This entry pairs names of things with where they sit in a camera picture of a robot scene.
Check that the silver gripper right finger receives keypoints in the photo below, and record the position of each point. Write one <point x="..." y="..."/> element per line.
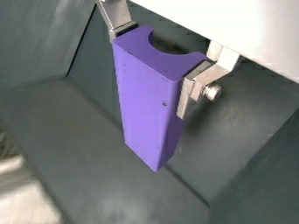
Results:
<point x="198" y="81"/>

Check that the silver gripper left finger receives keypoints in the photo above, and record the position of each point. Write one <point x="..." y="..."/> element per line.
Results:
<point x="116" y="16"/>

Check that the purple arch block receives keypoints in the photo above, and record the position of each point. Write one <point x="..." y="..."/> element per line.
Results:
<point x="148" y="81"/>

